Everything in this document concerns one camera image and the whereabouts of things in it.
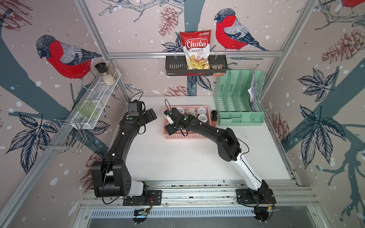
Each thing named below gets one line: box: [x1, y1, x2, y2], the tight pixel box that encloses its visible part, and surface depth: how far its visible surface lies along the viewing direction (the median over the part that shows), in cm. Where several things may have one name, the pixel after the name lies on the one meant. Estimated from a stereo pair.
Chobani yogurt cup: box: [185, 108, 199, 118], surface depth 107 cm
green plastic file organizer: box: [213, 69, 266, 127], surface depth 108 cm
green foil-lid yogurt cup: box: [196, 107, 207, 115], surface depth 106 cm
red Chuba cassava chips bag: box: [179, 29, 212, 70], surface depth 83 cm
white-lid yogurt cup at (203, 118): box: [197, 114, 208, 124], surface depth 102 cm
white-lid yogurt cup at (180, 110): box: [176, 106, 185, 115], surface depth 106 cm
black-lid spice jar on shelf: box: [94, 60, 110, 76], surface depth 81 cm
